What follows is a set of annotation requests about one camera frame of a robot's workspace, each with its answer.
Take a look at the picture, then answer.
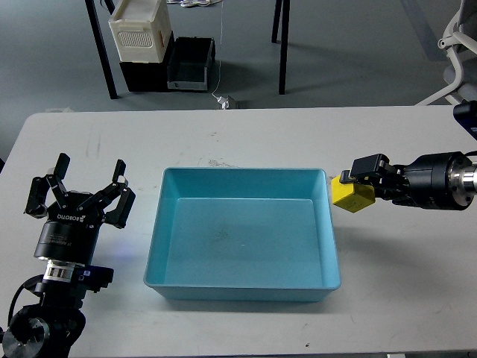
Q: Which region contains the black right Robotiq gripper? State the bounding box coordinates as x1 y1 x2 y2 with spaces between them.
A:
338 151 474 211

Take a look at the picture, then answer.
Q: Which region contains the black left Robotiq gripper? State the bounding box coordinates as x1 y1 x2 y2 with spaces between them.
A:
25 153 136 266

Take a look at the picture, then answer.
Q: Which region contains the yellow cube block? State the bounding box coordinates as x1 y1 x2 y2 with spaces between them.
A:
331 177 376 213

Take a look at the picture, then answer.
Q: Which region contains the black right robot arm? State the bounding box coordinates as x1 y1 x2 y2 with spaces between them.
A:
331 151 476 213

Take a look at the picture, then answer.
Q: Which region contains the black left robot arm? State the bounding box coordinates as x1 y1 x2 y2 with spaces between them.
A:
1 153 136 357

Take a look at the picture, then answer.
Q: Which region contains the black crate under white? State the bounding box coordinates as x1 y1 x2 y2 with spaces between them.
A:
119 34 175 92

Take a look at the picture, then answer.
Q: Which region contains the light blue plastic tray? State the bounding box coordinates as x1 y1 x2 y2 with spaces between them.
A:
144 167 341 302

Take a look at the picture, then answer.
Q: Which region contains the white office chair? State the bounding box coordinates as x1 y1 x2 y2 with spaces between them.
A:
418 1 476 105

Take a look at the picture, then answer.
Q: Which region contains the black table leg right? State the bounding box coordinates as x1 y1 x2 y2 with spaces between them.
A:
271 0 291 95

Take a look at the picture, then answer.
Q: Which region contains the black table leg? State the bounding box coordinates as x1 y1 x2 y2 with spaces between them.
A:
271 0 291 95
84 0 119 100

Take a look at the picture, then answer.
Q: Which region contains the black open bin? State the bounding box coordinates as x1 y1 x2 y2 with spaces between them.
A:
167 37 215 92

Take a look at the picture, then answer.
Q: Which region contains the white plastic crate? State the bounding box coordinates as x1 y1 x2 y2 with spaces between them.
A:
109 0 172 63

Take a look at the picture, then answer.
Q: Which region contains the black table leg left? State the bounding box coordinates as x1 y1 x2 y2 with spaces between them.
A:
84 0 119 100

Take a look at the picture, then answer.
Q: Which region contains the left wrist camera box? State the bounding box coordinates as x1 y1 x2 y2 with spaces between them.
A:
72 266 114 292

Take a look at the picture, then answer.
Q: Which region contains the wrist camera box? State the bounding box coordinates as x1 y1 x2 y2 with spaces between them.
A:
72 266 114 292
453 101 477 139

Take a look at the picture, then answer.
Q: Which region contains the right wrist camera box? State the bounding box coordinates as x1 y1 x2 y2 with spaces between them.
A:
453 101 477 139

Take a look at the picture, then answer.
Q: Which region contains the white cable with plug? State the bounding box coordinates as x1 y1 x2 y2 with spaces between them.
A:
165 0 241 110

